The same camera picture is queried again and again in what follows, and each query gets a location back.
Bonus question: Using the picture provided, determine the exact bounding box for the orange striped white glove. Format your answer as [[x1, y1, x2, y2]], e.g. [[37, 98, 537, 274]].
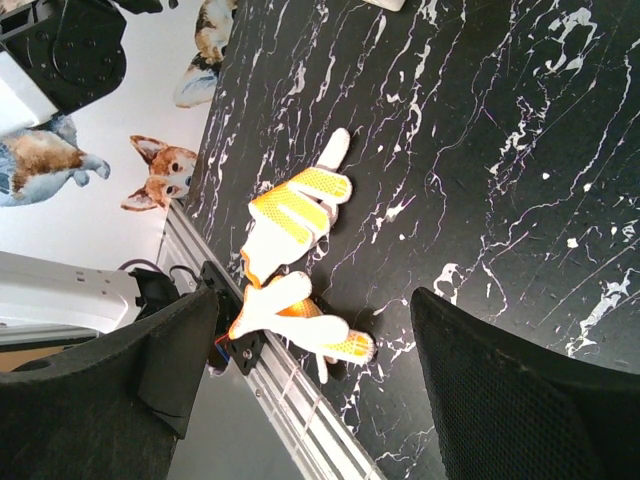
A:
[[240, 128, 353, 287]]

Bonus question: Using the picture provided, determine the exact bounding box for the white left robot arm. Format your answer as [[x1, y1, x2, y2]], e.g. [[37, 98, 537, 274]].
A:
[[1, 1, 163, 333]]

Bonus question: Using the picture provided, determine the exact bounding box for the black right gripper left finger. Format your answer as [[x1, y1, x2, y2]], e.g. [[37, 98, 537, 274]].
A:
[[1, 288, 218, 479]]

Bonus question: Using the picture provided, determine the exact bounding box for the white glove orange cuff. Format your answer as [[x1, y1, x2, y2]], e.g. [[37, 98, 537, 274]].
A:
[[234, 271, 376, 384]]

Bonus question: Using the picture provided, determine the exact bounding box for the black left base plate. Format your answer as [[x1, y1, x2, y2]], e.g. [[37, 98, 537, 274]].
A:
[[200, 260, 266, 376]]

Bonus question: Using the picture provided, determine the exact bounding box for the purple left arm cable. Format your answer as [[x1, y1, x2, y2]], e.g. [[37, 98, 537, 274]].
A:
[[118, 258, 164, 274]]

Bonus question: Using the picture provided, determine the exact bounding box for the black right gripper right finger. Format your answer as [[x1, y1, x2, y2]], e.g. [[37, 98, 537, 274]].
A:
[[410, 287, 639, 479]]

